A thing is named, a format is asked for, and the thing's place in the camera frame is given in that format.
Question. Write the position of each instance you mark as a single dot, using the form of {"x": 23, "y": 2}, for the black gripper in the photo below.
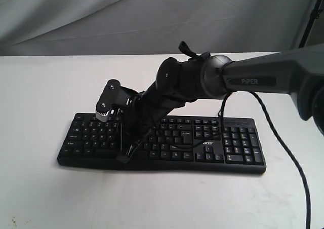
{"x": 147, "y": 109}

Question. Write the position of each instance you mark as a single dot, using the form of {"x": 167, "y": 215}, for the black Acer keyboard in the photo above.
{"x": 185, "y": 143}

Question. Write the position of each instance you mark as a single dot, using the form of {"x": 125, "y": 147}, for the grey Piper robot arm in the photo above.
{"x": 298, "y": 73}

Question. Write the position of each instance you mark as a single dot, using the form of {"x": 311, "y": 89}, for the grey backdrop cloth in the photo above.
{"x": 114, "y": 27}

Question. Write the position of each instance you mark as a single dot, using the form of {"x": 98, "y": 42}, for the black tripod stand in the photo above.
{"x": 314, "y": 15}

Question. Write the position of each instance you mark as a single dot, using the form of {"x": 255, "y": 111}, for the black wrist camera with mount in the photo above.
{"x": 113, "y": 98}

